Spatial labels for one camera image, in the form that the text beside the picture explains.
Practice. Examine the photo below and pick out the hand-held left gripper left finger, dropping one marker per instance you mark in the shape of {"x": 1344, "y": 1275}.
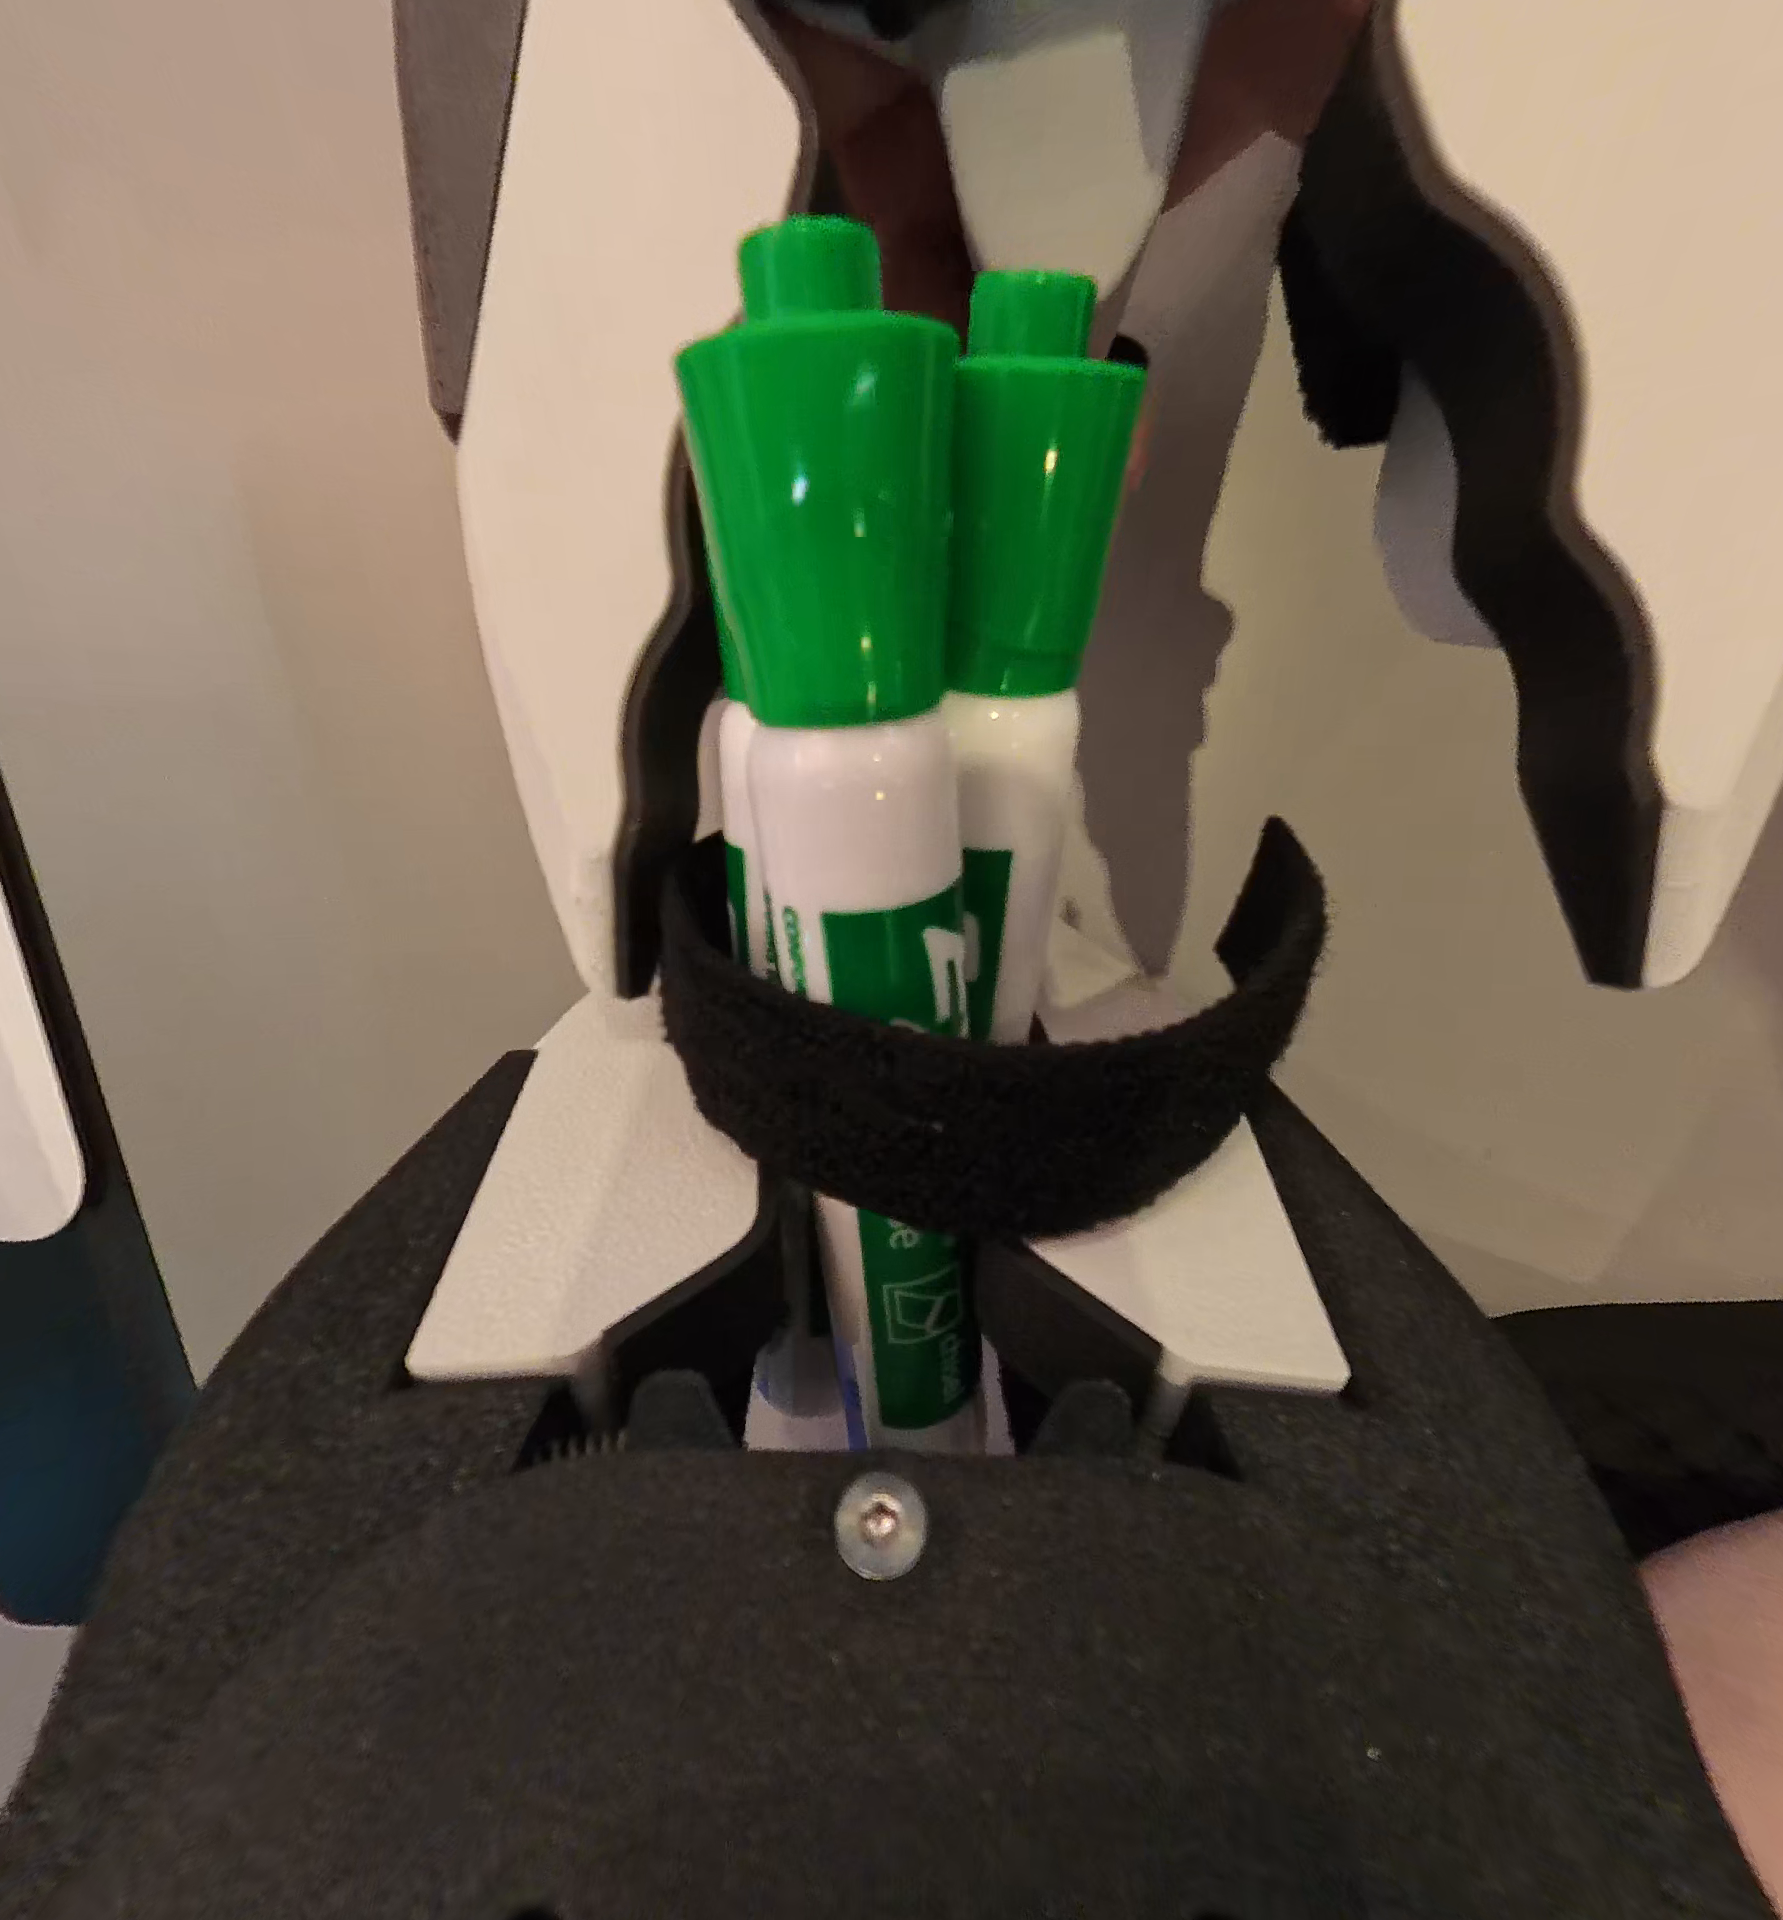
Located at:
{"x": 562, "y": 1231}

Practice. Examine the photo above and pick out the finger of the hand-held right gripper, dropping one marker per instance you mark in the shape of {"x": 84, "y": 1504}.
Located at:
{"x": 1702, "y": 374}
{"x": 576, "y": 451}

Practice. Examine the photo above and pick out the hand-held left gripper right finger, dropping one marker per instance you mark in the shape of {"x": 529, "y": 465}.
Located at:
{"x": 1222, "y": 1290}

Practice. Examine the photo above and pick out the person's left forearm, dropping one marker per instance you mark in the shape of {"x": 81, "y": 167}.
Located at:
{"x": 1776, "y": 1694}

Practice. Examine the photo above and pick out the person's right hand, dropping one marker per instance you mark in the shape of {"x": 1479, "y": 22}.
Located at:
{"x": 892, "y": 137}

